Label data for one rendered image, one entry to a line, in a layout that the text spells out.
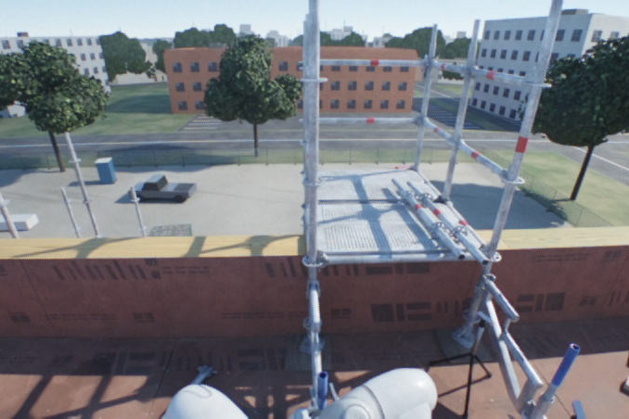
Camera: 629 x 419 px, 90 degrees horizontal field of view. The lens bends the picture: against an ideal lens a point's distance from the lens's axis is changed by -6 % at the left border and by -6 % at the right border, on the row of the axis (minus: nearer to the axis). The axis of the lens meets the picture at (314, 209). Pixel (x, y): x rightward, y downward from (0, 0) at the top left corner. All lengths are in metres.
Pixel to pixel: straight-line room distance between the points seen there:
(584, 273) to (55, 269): 3.58
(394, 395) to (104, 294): 2.06
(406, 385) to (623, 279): 2.52
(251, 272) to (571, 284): 2.26
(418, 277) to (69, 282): 2.29
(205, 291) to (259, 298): 0.35
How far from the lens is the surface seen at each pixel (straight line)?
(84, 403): 2.59
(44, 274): 2.72
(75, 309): 2.81
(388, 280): 2.30
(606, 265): 3.09
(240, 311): 2.41
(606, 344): 3.26
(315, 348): 1.93
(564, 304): 3.12
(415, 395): 1.01
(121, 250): 2.44
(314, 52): 1.59
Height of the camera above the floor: 1.89
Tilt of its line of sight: 27 degrees down
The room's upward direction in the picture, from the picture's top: straight up
